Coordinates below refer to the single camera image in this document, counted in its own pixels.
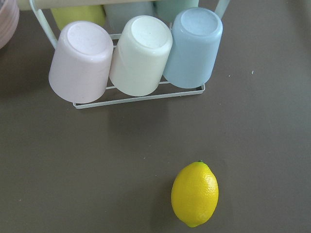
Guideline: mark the yellow lemon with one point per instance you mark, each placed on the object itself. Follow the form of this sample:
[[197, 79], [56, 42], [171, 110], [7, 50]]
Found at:
[[194, 194]]

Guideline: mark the pink plastic cup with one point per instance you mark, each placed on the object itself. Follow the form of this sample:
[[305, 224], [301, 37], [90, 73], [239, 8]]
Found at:
[[81, 62]]

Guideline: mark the light blue plastic cup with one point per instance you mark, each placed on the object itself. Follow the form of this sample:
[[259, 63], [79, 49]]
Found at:
[[196, 35]]

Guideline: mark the mint green plastic cup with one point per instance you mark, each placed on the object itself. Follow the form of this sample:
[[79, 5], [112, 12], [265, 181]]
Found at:
[[167, 10]]

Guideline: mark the grey-blue plastic cup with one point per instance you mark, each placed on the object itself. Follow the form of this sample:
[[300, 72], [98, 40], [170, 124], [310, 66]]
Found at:
[[119, 14]]

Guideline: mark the yellow-green plastic cup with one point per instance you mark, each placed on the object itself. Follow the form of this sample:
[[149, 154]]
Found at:
[[66, 15]]

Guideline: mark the pink ribbed bowl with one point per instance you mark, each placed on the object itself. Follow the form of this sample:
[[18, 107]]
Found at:
[[9, 17]]

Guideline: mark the white wire cup rack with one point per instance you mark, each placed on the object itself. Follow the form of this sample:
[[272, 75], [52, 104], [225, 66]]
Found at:
[[38, 5]]

